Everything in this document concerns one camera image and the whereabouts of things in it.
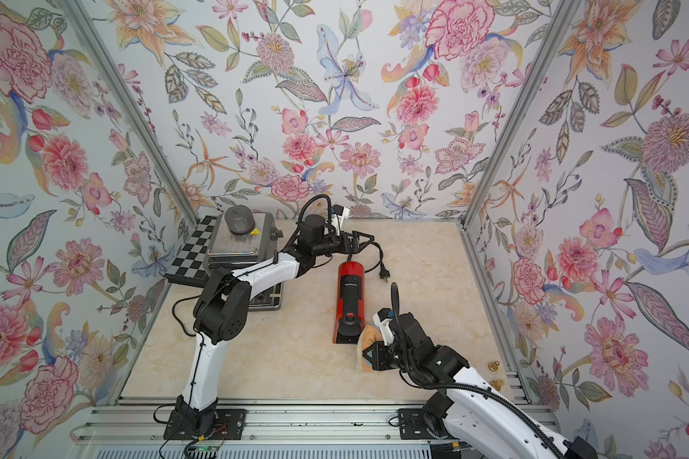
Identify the aluminium rail frame front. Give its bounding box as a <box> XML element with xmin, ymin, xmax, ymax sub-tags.
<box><xmin>68</xmin><ymin>369</ymin><xmax>570</xmax><ymax>459</ymax></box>

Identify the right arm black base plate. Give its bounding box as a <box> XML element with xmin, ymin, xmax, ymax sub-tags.
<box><xmin>396</xmin><ymin>407</ymin><xmax>436</xmax><ymax>441</ymax></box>

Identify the silver grey coffee machine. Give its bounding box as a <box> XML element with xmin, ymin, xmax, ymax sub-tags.
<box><xmin>203</xmin><ymin>205</ymin><xmax>282</xmax><ymax>284</ymax></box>

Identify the right aluminium corner post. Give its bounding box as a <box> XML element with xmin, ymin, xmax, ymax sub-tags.
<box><xmin>460</xmin><ymin>0</ymin><xmax>580</xmax><ymax>231</ymax></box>

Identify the black power cord with plug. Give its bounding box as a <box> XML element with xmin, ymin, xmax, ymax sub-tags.
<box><xmin>362</xmin><ymin>240</ymin><xmax>392</xmax><ymax>284</ymax></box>

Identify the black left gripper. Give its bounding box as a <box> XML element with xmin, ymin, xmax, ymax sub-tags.
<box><xmin>309</xmin><ymin>228</ymin><xmax>371</xmax><ymax>257</ymax></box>

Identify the orange blue patterned cloth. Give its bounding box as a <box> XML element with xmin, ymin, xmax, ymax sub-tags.
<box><xmin>357</xmin><ymin>325</ymin><xmax>383</xmax><ymax>373</ymax></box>

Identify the brass knob lower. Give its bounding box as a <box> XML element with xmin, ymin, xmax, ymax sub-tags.
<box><xmin>489</xmin><ymin>379</ymin><xmax>505</xmax><ymax>391</ymax></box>

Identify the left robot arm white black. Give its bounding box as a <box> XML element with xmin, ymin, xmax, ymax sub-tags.
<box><xmin>164</xmin><ymin>194</ymin><xmax>379</xmax><ymax>440</ymax></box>

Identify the black coffee machine cable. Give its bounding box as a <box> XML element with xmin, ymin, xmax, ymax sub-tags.
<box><xmin>170</xmin><ymin>291</ymin><xmax>202</xmax><ymax>339</ymax></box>

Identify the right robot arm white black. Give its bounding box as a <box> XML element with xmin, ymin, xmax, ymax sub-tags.
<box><xmin>362</xmin><ymin>283</ymin><xmax>599</xmax><ymax>458</ymax></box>

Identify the red capsule coffee machine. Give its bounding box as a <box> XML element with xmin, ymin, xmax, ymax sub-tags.
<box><xmin>333</xmin><ymin>261</ymin><xmax>366</xmax><ymax>344</ymax></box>

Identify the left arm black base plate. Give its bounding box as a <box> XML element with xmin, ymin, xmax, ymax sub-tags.
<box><xmin>163</xmin><ymin>409</ymin><xmax>247</xmax><ymax>441</ymax></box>

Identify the black white chessboard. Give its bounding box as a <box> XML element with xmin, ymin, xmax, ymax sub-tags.
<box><xmin>165</xmin><ymin>216</ymin><xmax>216</xmax><ymax>288</ymax></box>

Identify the aluminium corner post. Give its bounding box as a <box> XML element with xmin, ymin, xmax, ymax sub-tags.
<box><xmin>460</xmin><ymin>0</ymin><xmax>580</xmax><ymax>231</ymax></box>
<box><xmin>57</xmin><ymin>0</ymin><xmax>200</xmax><ymax>223</ymax></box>

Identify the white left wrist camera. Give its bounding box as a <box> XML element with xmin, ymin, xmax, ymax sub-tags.
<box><xmin>329</xmin><ymin>205</ymin><xmax>350</xmax><ymax>234</ymax></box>

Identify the left aluminium corner post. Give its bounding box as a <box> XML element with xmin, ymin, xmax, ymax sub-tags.
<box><xmin>57</xmin><ymin>0</ymin><xmax>200</xmax><ymax>223</ymax></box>

